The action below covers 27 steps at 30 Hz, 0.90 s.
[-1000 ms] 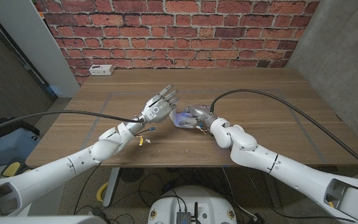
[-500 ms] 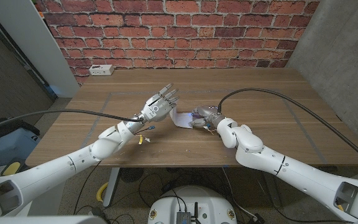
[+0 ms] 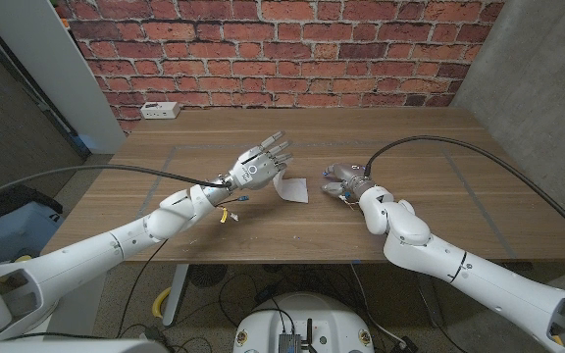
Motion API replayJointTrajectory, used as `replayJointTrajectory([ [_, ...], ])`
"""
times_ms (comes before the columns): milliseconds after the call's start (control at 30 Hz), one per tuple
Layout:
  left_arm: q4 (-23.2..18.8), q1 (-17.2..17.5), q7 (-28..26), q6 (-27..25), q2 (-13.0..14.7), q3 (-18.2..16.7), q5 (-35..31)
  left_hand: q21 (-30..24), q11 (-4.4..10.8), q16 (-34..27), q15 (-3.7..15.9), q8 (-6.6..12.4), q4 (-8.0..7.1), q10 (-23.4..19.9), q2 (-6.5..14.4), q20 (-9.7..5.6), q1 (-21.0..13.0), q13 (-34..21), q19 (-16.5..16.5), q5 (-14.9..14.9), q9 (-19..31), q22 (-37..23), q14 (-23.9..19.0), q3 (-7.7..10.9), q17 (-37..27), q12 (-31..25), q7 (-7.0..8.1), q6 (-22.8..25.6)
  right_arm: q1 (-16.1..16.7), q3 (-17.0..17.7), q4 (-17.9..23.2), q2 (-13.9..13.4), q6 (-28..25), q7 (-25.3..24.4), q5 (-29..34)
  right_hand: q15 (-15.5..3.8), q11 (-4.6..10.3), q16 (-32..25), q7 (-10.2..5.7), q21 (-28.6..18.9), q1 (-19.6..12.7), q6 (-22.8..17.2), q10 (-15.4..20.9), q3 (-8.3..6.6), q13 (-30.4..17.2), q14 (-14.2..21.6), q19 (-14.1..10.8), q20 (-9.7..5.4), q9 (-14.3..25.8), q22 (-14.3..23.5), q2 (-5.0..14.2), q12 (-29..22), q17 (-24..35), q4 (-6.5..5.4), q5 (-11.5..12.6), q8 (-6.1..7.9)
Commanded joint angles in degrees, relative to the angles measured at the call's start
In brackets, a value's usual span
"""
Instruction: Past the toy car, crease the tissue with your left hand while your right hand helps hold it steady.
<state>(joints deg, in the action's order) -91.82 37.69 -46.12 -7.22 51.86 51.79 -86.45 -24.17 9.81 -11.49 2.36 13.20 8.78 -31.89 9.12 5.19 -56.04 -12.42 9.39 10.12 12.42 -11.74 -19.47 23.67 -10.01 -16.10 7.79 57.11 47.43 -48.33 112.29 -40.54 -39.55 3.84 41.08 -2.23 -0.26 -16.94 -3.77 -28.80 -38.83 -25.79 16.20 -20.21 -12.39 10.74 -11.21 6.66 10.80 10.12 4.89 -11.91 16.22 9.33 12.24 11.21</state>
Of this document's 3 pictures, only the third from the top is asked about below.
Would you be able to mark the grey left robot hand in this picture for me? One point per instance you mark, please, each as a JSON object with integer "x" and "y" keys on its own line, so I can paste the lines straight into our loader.
{"x": 255, "y": 169}

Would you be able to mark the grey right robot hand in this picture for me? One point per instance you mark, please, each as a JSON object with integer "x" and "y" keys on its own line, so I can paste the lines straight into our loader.
{"x": 348, "y": 176}

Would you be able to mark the white tissue sheet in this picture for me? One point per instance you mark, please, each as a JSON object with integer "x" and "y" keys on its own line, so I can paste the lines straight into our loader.
{"x": 294, "y": 188}

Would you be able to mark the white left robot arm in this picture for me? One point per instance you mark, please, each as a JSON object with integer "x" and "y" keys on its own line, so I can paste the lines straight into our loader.
{"x": 91, "y": 255}

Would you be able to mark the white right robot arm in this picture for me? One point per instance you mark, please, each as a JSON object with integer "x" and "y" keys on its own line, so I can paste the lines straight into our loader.
{"x": 459, "y": 265}

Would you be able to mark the white power strip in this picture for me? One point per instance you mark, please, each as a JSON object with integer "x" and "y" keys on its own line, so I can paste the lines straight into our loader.
{"x": 160, "y": 110}

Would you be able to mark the red brick printed backdrop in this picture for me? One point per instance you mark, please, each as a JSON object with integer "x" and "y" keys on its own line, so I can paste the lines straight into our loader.
{"x": 282, "y": 59}

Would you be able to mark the round black floor fan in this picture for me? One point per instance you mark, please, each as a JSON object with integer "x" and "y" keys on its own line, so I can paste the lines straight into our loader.
{"x": 208, "y": 274}

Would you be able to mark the white robot torso base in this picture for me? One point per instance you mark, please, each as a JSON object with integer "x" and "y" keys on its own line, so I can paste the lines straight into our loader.
{"x": 307, "y": 314}

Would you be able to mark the white table leg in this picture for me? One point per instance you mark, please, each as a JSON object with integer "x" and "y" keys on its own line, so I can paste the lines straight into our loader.
{"x": 177, "y": 294}

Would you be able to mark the black antenna on torso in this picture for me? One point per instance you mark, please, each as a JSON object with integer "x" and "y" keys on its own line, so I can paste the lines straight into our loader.
{"x": 309, "y": 333}

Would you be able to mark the black floor plug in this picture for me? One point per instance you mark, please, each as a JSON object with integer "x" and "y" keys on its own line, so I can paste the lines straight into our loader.
{"x": 405, "y": 344}

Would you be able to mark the grey box on torso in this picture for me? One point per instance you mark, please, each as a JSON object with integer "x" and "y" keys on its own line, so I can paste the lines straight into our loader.
{"x": 290, "y": 344}

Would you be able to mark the yellow black foot pedal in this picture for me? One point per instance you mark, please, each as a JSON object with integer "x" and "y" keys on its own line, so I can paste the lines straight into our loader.
{"x": 23, "y": 258}

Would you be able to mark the blue storage bin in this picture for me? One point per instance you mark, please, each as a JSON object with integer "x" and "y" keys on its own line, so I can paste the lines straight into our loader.
{"x": 13, "y": 228}

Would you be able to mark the white robot body edge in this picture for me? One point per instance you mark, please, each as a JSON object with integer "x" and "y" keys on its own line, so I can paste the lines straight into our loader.
{"x": 66, "y": 347}

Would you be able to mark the white wall panel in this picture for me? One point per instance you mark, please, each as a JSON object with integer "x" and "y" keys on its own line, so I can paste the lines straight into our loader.
{"x": 57, "y": 73}

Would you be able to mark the dark metal door frame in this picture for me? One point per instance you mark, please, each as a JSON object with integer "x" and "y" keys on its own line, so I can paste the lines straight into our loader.
{"x": 42, "y": 105}

